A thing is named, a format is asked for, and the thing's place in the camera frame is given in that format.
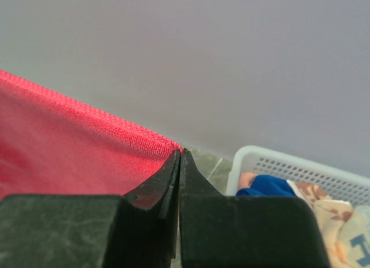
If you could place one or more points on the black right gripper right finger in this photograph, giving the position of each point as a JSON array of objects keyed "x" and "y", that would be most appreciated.
[{"x": 230, "y": 231}]

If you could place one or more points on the beige patterned towel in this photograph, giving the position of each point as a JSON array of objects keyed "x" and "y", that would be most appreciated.
[{"x": 344, "y": 228}]

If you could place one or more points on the pink red towel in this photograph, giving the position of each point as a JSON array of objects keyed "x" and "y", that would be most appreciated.
[{"x": 53, "y": 144}]

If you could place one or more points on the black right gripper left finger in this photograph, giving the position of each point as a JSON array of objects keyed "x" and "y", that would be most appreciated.
[{"x": 138, "y": 229}]

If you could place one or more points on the white basket with towels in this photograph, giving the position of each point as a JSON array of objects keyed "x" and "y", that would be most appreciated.
[{"x": 339, "y": 184}]

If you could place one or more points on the peach orange towel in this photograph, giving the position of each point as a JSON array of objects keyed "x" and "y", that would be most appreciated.
[{"x": 245, "y": 180}]

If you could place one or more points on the blue towel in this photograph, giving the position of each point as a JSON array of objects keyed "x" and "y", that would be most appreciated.
[{"x": 267, "y": 185}]

